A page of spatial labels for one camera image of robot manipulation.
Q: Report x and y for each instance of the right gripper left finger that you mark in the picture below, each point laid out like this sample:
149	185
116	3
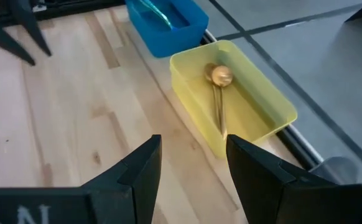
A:
122	199

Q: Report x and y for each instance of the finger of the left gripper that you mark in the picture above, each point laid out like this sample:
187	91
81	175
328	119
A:
0	39
28	21

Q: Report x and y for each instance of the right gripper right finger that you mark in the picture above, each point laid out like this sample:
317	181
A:
277	199

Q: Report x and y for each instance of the iridescent purple teal spoon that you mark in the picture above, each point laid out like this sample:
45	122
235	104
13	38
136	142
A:
159	16

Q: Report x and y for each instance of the gold spoon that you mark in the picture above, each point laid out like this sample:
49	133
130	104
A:
208	71
222	76

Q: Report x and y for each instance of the grey plastic bin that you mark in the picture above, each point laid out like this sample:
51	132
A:
336	169

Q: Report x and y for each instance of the yellow plastic bin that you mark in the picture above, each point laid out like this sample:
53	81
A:
193	102

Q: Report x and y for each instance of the blue plastic bin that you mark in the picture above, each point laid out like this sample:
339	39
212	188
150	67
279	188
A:
168	43

